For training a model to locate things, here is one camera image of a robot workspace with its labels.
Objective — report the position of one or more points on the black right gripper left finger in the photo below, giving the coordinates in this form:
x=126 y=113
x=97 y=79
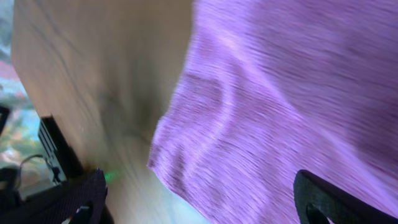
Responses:
x=80 y=200

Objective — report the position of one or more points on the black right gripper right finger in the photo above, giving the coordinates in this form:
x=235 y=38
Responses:
x=320 y=202

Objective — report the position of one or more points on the purple microfiber cloth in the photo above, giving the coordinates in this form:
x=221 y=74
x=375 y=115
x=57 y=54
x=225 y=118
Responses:
x=270 y=87

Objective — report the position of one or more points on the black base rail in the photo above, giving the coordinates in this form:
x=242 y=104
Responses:
x=59 y=154

